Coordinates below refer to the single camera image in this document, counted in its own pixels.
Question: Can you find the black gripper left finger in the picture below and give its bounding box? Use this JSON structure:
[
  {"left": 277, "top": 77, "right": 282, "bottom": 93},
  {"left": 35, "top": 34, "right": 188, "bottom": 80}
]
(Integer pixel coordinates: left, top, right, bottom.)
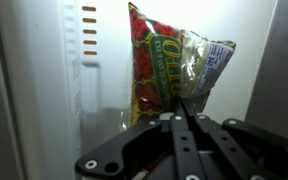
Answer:
[{"left": 74, "top": 99, "right": 207, "bottom": 180}]

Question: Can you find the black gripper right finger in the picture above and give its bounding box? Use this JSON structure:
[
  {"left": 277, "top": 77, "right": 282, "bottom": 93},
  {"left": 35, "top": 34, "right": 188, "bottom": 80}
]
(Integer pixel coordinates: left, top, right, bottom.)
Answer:
[{"left": 185, "top": 105, "right": 288, "bottom": 180}]

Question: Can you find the red green snack packet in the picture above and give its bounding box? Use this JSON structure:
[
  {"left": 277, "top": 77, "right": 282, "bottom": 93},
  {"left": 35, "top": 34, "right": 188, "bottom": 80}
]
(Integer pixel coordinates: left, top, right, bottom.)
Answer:
[{"left": 127, "top": 1, "right": 237, "bottom": 128}]

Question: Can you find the white fridge body interior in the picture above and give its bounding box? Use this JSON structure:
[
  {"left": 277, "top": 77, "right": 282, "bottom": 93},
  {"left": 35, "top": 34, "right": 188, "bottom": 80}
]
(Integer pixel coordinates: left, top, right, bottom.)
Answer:
[{"left": 0, "top": 0, "right": 288, "bottom": 180}]

